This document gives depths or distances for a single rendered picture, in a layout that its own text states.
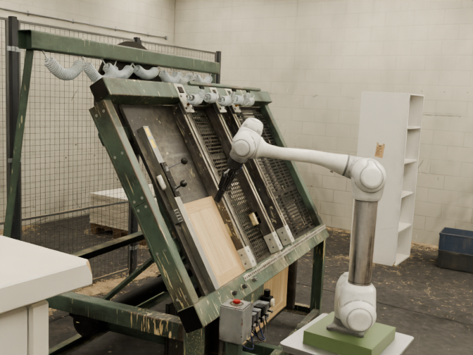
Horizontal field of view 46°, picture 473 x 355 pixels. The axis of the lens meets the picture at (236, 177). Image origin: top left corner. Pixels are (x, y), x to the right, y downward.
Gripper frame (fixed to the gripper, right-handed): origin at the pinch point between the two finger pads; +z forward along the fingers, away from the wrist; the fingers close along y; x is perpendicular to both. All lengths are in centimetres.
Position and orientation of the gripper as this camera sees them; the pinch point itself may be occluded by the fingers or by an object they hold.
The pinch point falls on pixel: (219, 194)
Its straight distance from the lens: 274.0
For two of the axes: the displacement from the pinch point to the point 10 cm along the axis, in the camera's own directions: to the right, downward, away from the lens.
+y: -4.6, 0.9, -8.8
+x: 7.8, 5.1, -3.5
